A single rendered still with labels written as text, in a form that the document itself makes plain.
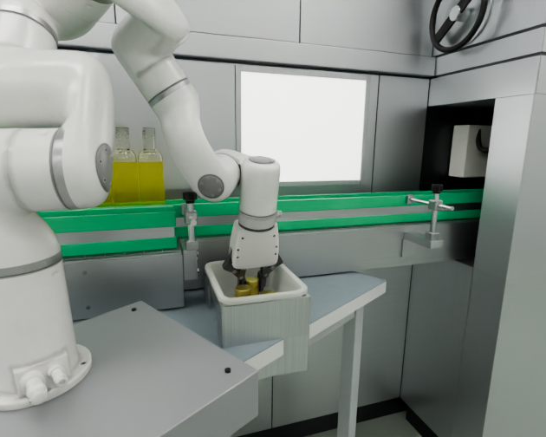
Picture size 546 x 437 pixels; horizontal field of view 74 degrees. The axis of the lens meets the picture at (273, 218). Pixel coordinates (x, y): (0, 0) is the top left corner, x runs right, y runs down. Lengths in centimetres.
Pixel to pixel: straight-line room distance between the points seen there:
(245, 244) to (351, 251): 40
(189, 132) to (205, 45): 48
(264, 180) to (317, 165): 50
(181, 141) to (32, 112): 23
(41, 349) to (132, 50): 46
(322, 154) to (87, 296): 75
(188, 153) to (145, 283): 32
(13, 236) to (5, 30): 24
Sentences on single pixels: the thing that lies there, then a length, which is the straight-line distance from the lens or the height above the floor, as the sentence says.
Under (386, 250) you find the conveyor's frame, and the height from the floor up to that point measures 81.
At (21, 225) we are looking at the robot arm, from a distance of 50.
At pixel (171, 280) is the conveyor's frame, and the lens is 82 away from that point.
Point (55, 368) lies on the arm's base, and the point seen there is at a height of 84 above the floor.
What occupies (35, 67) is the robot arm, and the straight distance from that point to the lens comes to 52.
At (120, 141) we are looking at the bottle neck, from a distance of 91.
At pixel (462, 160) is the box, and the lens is 145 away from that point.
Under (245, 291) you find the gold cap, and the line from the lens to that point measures 77.
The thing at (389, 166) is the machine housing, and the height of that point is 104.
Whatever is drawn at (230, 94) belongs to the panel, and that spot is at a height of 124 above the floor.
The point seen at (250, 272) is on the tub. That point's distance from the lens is 88.
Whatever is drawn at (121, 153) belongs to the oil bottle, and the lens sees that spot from 90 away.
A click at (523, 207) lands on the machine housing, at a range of 118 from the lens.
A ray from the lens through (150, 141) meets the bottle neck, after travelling 91.
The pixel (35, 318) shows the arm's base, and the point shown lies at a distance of 52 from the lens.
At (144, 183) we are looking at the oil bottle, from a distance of 90.
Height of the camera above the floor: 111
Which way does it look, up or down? 12 degrees down
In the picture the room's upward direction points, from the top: 1 degrees clockwise
